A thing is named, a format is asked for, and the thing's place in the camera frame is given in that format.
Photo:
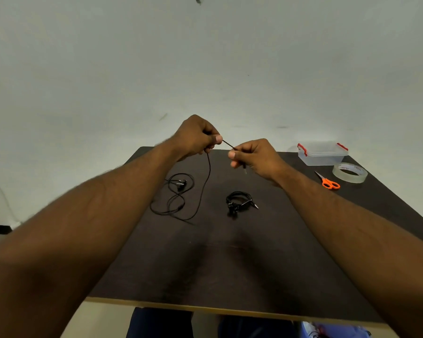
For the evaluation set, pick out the person's right hand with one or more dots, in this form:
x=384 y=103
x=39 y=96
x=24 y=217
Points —
x=261 y=158

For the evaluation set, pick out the person's left hand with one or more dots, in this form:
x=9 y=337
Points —
x=194 y=137

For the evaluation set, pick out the clear plastic box red latches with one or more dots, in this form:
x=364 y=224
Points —
x=320 y=158

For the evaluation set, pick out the clear tape roll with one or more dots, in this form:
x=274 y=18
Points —
x=349 y=177

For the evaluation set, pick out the person's right forearm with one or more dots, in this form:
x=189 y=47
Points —
x=370 y=242

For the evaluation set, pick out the person's left forearm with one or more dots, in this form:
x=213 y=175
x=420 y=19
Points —
x=67 y=242

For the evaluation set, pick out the blue plastic bin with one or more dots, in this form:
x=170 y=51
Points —
x=338 y=330

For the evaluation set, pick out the dark blue trousers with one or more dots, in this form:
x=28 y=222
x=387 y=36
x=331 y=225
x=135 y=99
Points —
x=158 y=323

